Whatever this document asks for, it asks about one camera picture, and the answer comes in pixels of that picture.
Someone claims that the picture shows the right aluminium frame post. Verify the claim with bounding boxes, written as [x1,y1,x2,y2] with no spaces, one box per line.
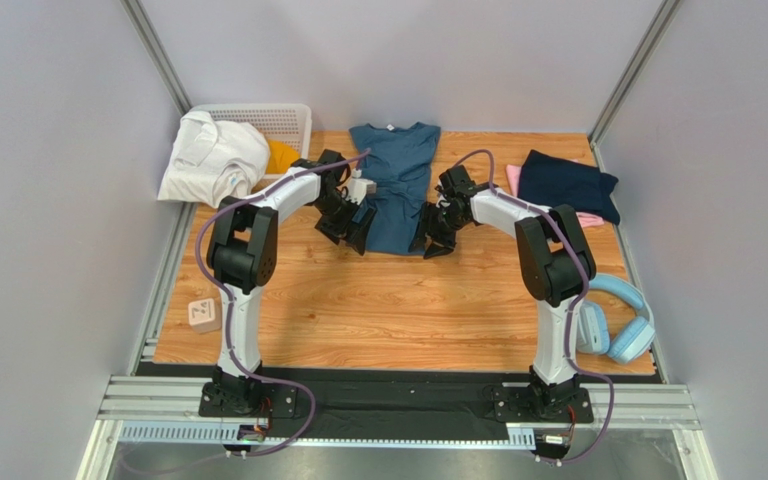
[588,0,683,148]

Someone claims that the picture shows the white t shirt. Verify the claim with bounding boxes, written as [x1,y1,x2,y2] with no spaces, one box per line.
[157,110,270,208]

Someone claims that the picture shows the aluminium frame post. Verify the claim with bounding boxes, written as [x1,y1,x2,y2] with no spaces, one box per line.
[120,0,192,115]
[588,0,683,148]

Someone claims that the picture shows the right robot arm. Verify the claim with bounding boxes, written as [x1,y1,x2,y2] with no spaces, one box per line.
[410,165,596,423]

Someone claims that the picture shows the teal blue t shirt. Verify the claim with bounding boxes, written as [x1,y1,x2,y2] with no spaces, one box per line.
[349,122,442,255]

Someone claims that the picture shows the light blue headphones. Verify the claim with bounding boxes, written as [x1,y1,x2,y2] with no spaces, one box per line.
[575,273,656,365]

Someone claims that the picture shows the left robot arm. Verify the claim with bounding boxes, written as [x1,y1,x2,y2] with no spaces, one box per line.
[195,150,377,418]

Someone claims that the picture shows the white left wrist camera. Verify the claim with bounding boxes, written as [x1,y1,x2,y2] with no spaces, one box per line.
[343,169,377,205]

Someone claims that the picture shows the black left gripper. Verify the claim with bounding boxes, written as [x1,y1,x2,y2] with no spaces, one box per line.
[312,192,377,255]

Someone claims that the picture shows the navy folded t shirt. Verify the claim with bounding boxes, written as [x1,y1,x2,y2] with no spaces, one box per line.
[515,150,621,225]

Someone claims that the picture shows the white plastic laundry basket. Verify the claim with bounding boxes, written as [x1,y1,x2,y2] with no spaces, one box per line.
[191,103,312,159]

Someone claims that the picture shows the white power adapter cube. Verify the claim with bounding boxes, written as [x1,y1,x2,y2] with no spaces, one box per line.
[187,298,222,334]

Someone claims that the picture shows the left aluminium frame post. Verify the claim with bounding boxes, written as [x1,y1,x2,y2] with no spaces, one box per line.
[120,0,192,115]

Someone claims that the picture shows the orange t shirt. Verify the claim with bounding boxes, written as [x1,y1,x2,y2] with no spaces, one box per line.
[266,139,301,175]

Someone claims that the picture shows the pink folded t shirt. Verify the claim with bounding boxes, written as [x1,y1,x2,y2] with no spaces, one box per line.
[505,164,605,228]

